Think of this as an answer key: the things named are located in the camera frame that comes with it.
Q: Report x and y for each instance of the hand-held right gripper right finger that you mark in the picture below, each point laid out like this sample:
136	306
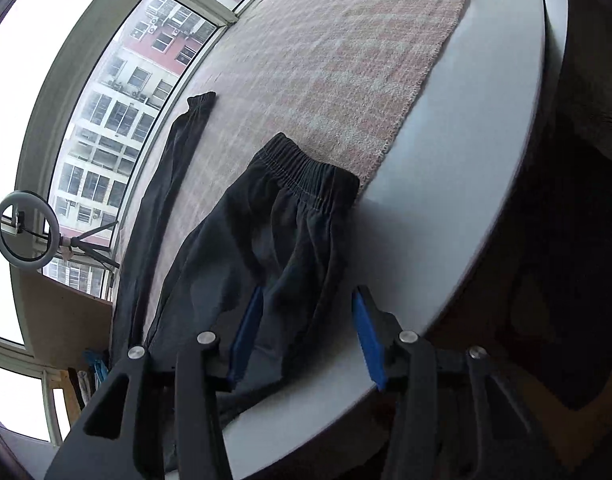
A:
368	340

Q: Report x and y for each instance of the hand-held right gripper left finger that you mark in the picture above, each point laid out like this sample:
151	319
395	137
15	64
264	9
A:
246	335

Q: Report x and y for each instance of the black tripod stand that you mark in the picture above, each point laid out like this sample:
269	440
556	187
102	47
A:
66	249

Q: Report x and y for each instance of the pink plaid blanket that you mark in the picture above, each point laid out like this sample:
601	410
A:
326	70

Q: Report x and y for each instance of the white window frame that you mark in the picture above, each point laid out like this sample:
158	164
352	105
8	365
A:
76	60

